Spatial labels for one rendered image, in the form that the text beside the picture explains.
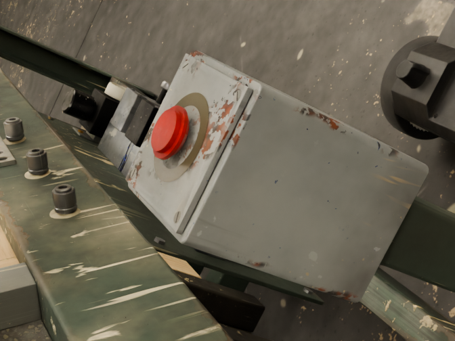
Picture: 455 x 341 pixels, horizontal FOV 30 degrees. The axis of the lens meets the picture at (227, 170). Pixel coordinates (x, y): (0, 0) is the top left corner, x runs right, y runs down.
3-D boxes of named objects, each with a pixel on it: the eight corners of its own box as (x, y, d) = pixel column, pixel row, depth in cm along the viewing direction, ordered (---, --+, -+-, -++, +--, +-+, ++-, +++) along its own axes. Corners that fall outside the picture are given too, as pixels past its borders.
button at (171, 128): (211, 122, 59) (186, 111, 58) (186, 174, 59) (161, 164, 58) (189, 107, 62) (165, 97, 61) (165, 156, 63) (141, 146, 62)
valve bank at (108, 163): (382, 196, 95) (210, 120, 83) (324, 306, 97) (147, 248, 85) (206, 88, 138) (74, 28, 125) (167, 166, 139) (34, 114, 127)
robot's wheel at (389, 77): (477, 81, 173) (430, 13, 163) (493, 87, 169) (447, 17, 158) (412, 153, 172) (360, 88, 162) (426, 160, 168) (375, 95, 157)
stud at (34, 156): (51, 174, 103) (48, 151, 102) (31, 178, 102) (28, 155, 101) (46, 168, 105) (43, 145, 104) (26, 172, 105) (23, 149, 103)
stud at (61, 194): (80, 213, 92) (76, 188, 91) (57, 218, 91) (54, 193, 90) (74, 205, 94) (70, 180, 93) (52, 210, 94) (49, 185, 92)
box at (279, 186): (441, 172, 64) (255, 81, 55) (367, 309, 65) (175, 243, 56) (355, 127, 74) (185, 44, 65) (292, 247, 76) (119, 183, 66)
